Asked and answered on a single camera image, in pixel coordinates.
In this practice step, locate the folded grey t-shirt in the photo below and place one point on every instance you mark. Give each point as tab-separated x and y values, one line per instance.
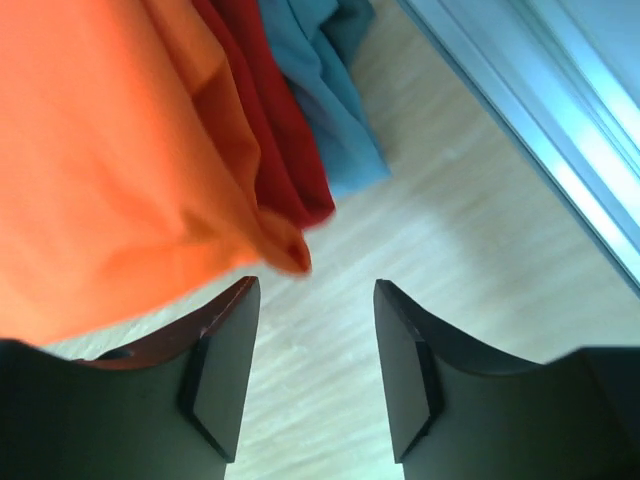
314	43

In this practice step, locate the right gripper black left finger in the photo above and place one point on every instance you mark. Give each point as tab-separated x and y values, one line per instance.
166	406

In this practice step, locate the folded red t-shirt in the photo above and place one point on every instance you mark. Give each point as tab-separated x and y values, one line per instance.
291	179

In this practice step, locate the orange t-shirt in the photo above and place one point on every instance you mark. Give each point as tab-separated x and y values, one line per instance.
128	167

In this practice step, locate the aluminium rail frame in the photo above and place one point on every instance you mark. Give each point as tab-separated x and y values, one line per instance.
562	79

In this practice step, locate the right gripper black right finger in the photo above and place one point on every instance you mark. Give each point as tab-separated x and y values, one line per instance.
459	408

